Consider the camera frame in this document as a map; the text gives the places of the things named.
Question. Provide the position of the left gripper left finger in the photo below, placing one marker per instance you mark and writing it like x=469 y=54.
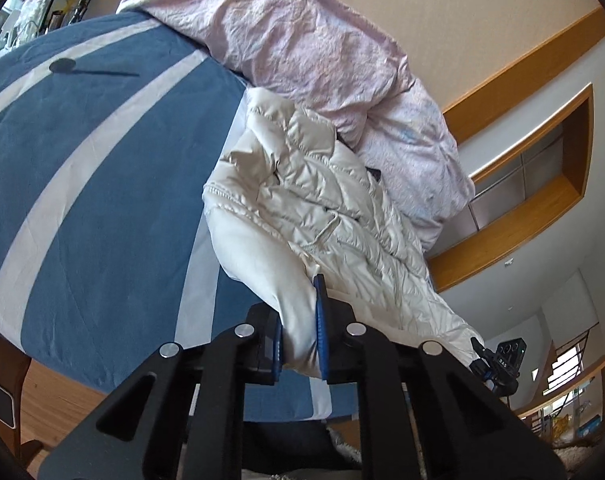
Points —
x=179 y=414

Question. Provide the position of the pink floral duvet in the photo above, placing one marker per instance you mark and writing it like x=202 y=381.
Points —
x=326 y=56

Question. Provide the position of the wooden bookshelf with items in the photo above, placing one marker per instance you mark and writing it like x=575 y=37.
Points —
x=571 y=413

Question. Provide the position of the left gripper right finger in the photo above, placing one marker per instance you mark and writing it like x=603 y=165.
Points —
x=423 y=415

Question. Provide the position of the blue white striped bedsheet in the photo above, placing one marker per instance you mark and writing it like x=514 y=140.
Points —
x=109 y=130

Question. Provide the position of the wooden framed wall niche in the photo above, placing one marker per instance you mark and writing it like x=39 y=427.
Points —
x=533 y=138

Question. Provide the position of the silver quilted down jacket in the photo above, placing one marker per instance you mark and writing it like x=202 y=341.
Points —
x=289 y=202

